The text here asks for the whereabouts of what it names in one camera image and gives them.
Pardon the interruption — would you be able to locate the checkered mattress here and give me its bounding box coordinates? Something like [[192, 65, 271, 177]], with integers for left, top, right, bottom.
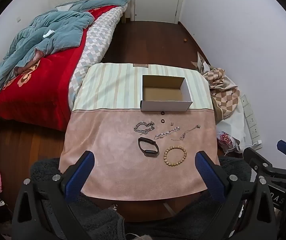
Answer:
[[68, 5, 130, 110]]

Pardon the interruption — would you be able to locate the brown checked cloth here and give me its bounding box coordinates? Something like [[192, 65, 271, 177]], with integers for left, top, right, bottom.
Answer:
[[203, 67, 241, 125]]

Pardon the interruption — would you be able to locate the white cardboard box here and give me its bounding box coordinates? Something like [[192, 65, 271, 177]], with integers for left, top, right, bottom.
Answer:
[[140, 75, 193, 112]]

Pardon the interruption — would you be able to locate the wooden bead bracelet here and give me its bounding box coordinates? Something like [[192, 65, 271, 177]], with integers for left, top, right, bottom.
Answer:
[[163, 146, 188, 167]]

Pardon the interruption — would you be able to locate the silver chunky chain bracelet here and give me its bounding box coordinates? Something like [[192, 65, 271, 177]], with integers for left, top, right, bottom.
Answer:
[[134, 121, 155, 133]]

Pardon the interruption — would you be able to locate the striped and pink tablecloth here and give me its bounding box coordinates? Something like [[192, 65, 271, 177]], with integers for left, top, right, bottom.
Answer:
[[59, 62, 221, 202]]

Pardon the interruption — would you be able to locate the bed with red blanket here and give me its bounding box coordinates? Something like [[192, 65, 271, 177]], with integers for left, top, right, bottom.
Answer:
[[0, 5, 120, 132]]

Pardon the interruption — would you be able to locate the teal quilt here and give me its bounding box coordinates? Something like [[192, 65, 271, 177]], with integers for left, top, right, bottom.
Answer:
[[0, 0, 130, 97]]

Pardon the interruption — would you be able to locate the dark grey fleece clothing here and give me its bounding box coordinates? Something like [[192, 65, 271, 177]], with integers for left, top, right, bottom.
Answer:
[[31, 155, 252, 240]]

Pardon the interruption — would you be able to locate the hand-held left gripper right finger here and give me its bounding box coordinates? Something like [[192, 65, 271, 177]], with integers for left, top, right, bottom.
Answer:
[[195, 151, 277, 240]]

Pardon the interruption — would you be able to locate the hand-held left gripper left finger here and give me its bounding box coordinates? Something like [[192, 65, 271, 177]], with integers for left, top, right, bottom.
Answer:
[[12, 151, 95, 240]]

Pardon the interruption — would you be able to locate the red and white plastic bag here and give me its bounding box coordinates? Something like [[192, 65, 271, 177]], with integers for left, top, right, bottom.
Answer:
[[216, 131, 241, 153]]

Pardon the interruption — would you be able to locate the black smart band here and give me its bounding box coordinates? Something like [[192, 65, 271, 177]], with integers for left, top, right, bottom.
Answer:
[[138, 137, 159, 157]]

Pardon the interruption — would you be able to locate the white power strip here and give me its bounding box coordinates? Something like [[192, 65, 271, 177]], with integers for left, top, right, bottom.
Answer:
[[240, 94, 262, 143]]

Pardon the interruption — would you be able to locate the thin pendant chain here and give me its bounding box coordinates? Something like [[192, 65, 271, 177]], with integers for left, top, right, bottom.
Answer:
[[180, 124, 200, 140]]

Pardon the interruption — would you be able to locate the white door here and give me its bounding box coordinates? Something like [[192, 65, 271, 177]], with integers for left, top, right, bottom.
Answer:
[[135, 0, 183, 23]]

